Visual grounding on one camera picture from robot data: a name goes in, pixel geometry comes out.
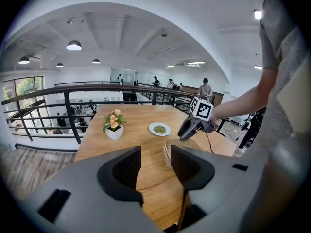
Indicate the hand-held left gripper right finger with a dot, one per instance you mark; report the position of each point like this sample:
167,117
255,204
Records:
189,169

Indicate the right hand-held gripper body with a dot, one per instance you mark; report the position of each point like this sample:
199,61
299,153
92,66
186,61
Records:
201,108

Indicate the large window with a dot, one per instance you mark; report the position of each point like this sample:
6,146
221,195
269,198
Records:
24,91

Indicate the white plate of green beans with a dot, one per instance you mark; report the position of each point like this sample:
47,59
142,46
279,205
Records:
160,129

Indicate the orange flowers in white pot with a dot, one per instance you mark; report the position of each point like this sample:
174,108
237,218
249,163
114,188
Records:
113,125

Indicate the person's grey shirt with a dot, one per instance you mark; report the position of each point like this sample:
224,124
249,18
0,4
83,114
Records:
279,45

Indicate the person's right forearm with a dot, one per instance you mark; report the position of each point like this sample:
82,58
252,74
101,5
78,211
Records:
243,101

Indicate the black pendant lamp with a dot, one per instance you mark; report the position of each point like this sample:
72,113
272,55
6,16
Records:
96,61
59,65
24,60
73,45

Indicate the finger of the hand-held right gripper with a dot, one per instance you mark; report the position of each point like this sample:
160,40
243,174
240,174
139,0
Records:
193,133
185,127

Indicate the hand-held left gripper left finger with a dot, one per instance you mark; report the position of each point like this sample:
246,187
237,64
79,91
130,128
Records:
121,173

